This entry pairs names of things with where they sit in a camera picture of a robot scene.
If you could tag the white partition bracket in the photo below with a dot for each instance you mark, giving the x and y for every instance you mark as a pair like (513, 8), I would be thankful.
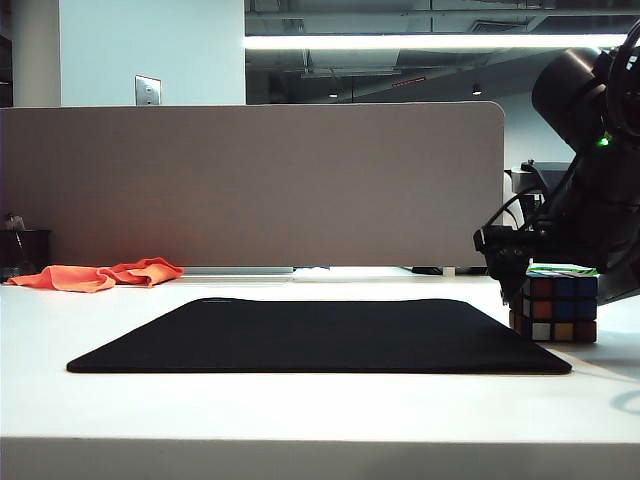
(449, 272)

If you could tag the multicoloured puzzle cube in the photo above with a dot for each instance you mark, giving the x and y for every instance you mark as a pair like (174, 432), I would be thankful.
(555, 310)

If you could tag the orange cloth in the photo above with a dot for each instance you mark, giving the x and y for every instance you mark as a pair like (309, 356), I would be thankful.
(75, 279)

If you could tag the red ceiling sign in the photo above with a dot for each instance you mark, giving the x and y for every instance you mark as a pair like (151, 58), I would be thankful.
(409, 82)

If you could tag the black mouse pad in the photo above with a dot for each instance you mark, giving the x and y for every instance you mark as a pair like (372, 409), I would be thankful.
(320, 340)

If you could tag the wide grey desk partition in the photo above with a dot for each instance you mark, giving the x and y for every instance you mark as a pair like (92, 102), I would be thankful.
(250, 190)

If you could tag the green packet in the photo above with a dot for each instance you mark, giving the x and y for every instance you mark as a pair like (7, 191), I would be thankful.
(560, 270)

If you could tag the black ceiling spot lamp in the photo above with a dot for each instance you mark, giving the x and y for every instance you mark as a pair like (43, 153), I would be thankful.
(477, 90)

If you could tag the metal wall switch plate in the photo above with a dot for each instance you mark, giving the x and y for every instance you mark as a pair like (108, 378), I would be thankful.
(148, 91)

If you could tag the black mesh pen holder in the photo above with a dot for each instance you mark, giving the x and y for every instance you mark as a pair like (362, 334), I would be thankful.
(25, 252)

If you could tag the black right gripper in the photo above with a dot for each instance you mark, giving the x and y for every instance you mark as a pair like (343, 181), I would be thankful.
(505, 250)

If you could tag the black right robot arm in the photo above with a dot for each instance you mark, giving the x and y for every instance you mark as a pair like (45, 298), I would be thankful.
(565, 85)

